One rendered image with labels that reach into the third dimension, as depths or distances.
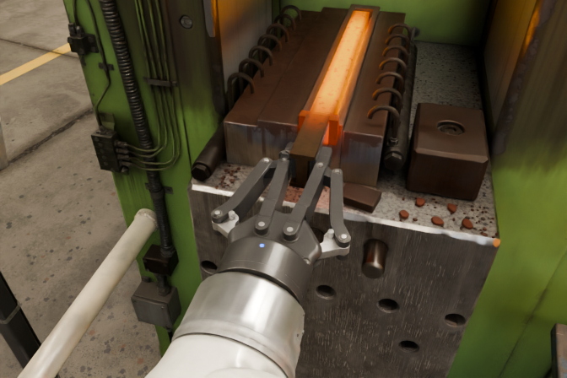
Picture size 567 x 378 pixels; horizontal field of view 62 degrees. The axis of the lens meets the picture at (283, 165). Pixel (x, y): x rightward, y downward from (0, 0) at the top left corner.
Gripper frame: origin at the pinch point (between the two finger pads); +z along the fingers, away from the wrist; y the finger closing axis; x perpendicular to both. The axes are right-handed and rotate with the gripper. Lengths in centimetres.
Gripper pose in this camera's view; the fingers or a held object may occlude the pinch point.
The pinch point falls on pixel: (310, 148)
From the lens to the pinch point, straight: 52.5
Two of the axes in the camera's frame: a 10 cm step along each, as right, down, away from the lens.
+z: 2.6, -6.2, 7.4
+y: 9.7, 1.6, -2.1
